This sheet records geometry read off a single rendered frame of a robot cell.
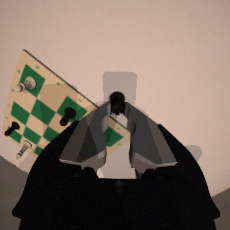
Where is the green and cream chessboard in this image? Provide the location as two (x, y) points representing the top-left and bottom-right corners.
(2, 49), (130, 157)

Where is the white chess pawn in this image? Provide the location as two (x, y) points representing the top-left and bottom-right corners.
(15, 76), (37, 93)

